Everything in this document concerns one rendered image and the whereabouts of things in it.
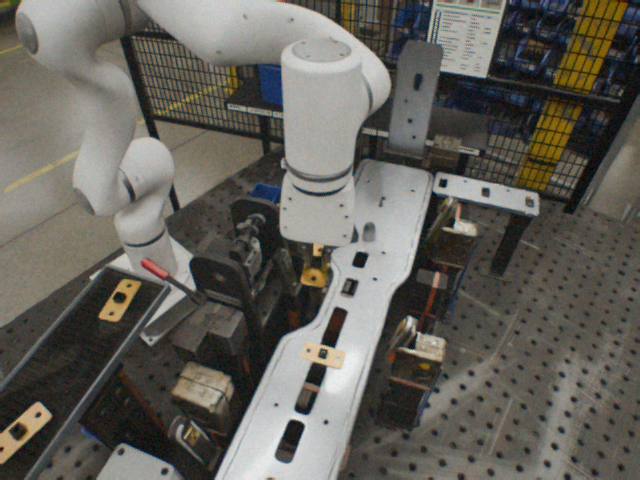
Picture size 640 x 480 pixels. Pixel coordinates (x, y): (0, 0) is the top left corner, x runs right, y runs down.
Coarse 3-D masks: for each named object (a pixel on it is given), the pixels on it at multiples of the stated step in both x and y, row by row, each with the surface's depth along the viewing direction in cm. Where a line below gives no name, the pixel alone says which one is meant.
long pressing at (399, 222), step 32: (384, 192) 115; (416, 192) 115; (384, 224) 106; (416, 224) 106; (352, 256) 98; (384, 256) 98; (384, 288) 92; (320, 320) 86; (352, 320) 86; (384, 320) 87; (288, 352) 81; (352, 352) 81; (288, 384) 76; (352, 384) 76; (256, 416) 72; (288, 416) 72; (320, 416) 72; (352, 416) 73; (256, 448) 68; (320, 448) 68
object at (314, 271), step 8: (320, 248) 69; (312, 256) 66; (320, 256) 67; (312, 264) 65; (320, 264) 65; (328, 264) 66; (304, 272) 65; (312, 272) 65; (320, 272) 65; (304, 280) 64; (320, 280) 64
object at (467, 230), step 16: (448, 224) 103; (464, 224) 100; (448, 240) 101; (464, 240) 99; (432, 256) 107; (448, 256) 104; (464, 256) 102; (448, 272) 109; (464, 272) 109; (448, 288) 114; (448, 304) 117; (448, 320) 121
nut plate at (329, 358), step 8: (304, 344) 82; (312, 344) 82; (320, 344) 82; (304, 352) 81; (312, 352) 81; (320, 352) 80; (328, 352) 80; (336, 352) 81; (344, 352) 81; (312, 360) 79; (320, 360) 79; (328, 360) 79; (344, 360) 79
